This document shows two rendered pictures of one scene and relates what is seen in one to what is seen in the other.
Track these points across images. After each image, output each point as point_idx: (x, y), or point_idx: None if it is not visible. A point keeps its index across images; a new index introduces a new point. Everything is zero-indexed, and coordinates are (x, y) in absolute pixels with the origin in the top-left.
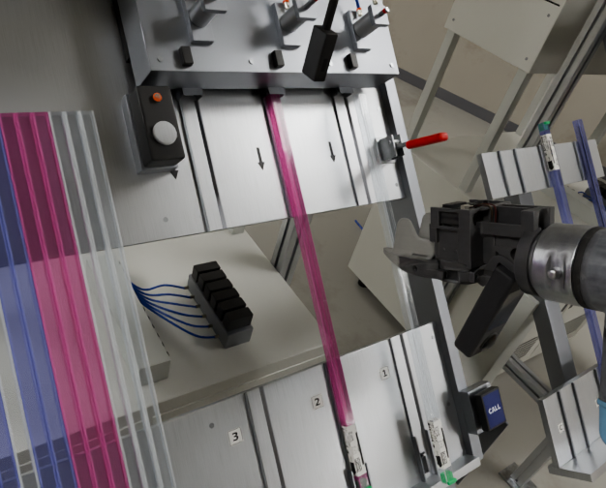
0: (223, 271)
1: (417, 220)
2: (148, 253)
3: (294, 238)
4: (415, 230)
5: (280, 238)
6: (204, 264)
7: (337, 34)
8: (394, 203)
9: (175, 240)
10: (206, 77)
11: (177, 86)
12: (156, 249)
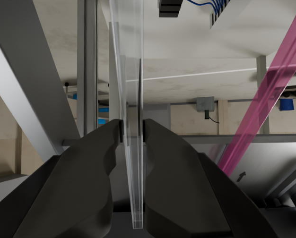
0: (161, 9)
1: (45, 132)
2: (180, 21)
3: (90, 25)
4: (43, 114)
5: (97, 23)
6: (169, 16)
7: None
8: (66, 127)
9: (158, 24)
10: (278, 228)
11: (284, 212)
12: (173, 22)
